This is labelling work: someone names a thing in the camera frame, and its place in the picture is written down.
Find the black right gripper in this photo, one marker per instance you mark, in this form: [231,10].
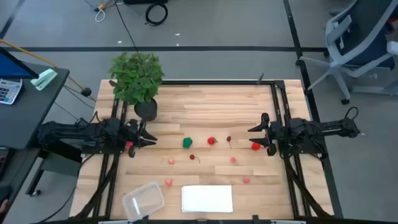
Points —
[273,133]

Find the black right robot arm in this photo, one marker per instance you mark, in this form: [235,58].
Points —
[326,128]

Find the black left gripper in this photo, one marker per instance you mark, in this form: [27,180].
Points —
[136,130]

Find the red toy strawberry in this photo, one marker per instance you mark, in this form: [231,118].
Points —
[211,141]

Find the white folded cloth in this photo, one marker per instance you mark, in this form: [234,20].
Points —
[207,199]

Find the small pink toy fruit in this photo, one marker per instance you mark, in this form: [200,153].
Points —
[171,161]
[233,160]
[246,180]
[168,182]

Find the red toy tomato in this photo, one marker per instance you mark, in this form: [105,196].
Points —
[256,146]

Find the green toy bell pepper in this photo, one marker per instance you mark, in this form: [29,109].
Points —
[187,142]

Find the black aluminium table frame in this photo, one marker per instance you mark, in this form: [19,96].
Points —
[217,82]

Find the mint green stapler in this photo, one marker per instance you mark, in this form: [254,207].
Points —
[44,79]

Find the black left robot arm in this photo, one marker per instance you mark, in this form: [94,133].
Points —
[77,132]

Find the white desk calculator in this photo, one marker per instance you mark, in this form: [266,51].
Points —
[9,90]

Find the grey and navy office chair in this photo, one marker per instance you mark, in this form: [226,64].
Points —
[357,37]

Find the clear plastic tupperware container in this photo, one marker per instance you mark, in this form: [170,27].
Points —
[143,200]

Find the black keyboard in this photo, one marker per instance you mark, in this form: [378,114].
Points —
[3,161]

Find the black floor box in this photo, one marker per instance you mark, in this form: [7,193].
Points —
[145,1]

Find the small red cherry with stem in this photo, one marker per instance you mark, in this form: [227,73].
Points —
[192,156]
[229,138]

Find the person's hand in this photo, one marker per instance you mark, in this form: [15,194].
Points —
[3,207]

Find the black office desk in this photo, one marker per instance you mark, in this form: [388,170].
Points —
[31,118]

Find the computer monitor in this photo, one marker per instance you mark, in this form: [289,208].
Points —
[12,67]

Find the green plant in black pot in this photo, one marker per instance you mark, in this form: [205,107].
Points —
[136,77]

